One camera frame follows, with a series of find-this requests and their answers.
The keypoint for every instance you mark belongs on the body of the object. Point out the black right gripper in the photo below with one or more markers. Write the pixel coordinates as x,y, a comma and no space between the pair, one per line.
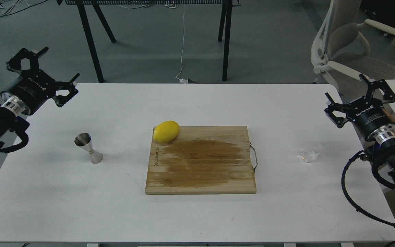
372,115

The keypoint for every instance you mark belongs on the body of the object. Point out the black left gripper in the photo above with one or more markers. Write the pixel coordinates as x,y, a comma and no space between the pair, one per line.
29,90

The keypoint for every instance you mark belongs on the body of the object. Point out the clear glass measuring cup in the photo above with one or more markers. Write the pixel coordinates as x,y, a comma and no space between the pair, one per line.
311,151

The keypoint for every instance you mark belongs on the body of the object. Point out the steel double jigger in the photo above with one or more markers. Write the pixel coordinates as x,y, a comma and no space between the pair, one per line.
84,141

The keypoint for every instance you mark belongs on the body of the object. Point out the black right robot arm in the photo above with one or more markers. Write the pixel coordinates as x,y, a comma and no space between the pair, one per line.
381,154

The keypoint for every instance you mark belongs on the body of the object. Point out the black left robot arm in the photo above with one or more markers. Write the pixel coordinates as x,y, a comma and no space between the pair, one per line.
13,127

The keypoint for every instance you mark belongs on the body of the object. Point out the white office chair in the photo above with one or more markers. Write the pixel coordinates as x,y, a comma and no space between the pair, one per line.
340,52

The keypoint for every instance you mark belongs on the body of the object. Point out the yellow lemon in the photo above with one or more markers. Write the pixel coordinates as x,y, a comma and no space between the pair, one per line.
166,132

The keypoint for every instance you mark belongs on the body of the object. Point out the wooden cutting board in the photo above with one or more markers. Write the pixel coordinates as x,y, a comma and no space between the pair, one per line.
202,160

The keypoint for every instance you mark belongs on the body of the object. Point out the black metal table frame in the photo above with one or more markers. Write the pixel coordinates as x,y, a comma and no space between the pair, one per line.
148,31

